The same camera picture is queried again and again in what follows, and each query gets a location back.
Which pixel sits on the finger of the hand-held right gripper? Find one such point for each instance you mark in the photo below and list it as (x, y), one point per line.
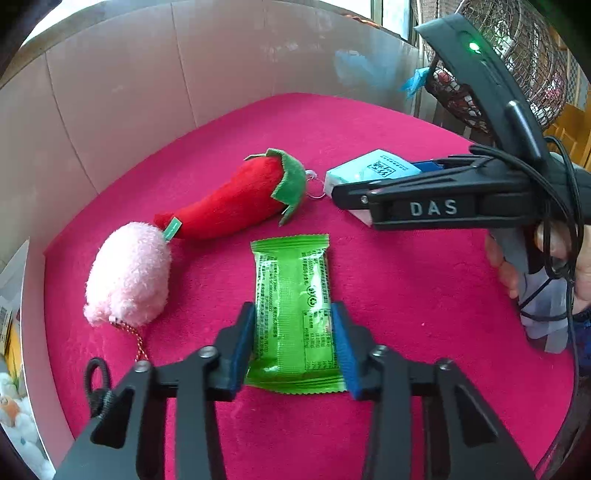
(429, 207)
(443, 162)

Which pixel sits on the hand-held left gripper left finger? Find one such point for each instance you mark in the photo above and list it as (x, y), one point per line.
(242, 350)

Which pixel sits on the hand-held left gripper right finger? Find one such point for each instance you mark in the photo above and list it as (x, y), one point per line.
(344, 350)

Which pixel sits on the green snack packet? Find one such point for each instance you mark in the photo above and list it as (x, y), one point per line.
(291, 300)

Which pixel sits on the light teal small box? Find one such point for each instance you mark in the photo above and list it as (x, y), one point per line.
(364, 170)

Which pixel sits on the pink plush toy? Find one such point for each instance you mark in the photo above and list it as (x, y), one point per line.
(129, 277)

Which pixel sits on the red chili plush toy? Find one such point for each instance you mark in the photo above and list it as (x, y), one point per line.
(231, 198)

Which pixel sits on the person's right hand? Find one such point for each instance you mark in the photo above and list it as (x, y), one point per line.
(584, 258)

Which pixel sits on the window with metal grille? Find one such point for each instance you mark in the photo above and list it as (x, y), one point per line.
(392, 14)

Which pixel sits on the white fluffy cloth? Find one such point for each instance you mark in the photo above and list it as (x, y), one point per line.
(23, 429)

